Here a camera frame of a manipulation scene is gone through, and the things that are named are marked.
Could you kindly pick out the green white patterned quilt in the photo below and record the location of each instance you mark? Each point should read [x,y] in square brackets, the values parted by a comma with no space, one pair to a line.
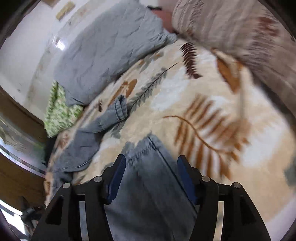
[59,116]

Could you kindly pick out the striped floral beige pillow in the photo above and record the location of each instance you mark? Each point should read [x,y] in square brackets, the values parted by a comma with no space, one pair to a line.
[249,31]

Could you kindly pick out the etched glass wooden door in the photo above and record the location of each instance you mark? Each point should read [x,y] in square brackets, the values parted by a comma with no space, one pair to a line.
[23,140]

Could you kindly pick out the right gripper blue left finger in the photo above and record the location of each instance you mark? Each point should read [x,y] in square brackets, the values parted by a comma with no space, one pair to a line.
[112,177]

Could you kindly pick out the grey quilted pillow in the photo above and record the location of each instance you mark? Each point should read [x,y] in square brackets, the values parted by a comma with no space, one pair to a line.
[100,54]

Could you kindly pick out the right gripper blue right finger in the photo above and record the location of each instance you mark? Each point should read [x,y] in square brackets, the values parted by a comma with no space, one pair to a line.
[188,177]

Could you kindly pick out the leaf pattern fleece blanket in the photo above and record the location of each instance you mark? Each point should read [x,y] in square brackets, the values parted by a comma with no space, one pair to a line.
[204,105]

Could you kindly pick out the blue denim jeans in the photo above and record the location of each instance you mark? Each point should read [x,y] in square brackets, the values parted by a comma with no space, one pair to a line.
[151,203]

